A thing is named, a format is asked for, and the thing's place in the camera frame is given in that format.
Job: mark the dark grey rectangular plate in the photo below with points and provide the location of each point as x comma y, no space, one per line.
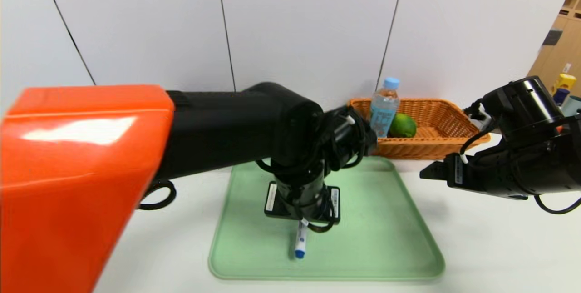
552,37

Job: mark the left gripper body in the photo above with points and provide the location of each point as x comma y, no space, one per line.
273,201

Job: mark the orange wicker basket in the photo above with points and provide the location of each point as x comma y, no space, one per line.
431,147

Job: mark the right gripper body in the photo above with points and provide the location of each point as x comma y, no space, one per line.
456,171

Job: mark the grey blue cup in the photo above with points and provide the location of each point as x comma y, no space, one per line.
573,104

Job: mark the green lime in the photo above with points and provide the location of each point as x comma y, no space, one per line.
404,126

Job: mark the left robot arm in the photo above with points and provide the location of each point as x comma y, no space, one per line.
91,170

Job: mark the blue white whiteboard marker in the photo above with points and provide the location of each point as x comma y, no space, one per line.
300,243

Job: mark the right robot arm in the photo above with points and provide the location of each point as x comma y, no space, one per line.
526,147

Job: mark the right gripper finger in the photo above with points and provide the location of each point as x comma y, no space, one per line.
433,172

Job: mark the clear water bottle blue cap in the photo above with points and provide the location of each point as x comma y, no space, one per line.
383,111

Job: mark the light green plastic tray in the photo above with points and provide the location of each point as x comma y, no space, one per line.
372,220

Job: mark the white wall socket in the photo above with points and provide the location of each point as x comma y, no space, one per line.
567,67

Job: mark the yellow bottle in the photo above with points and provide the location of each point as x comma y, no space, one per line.
565,81

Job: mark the wooden cabinet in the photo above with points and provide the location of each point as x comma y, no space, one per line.
558,20

